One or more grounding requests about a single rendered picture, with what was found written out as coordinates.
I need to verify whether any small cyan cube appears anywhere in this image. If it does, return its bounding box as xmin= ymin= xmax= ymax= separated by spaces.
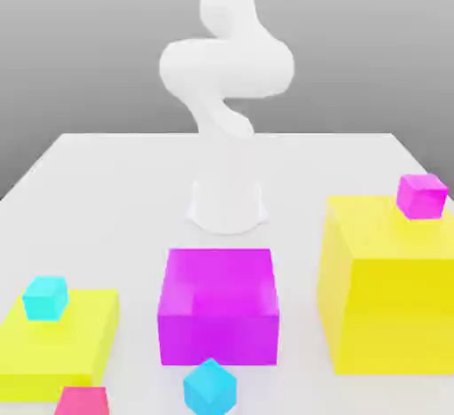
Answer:
xmin=21 ymin=275 xmax=71 ymax=323

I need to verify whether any small magenta cube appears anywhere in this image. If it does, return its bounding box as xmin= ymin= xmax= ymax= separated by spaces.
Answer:
xmin=395 ymin=173 xmax=450 ymax=221

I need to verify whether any large magenta box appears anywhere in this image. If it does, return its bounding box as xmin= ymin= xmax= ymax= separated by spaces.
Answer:
xmin=156 ymin=247 xmax=280 ymax=367

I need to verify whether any tall large yellow box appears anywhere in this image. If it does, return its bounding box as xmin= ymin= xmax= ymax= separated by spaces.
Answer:
xmin=316 ymin=194 xmax=454 ymax=376

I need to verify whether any small blue cube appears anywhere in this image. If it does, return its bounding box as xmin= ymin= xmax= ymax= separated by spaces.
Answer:
xmin=183 ymin=357 xmax=238 ymax=415

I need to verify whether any small pink cube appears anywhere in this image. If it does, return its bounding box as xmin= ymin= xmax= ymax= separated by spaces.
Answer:
xmin=53 ymin=386 xmax=111 ymax=415

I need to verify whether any low large yellow box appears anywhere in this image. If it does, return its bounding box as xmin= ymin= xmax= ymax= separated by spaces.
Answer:
xmin=0 ymin=288 xmax=121 ymax=403

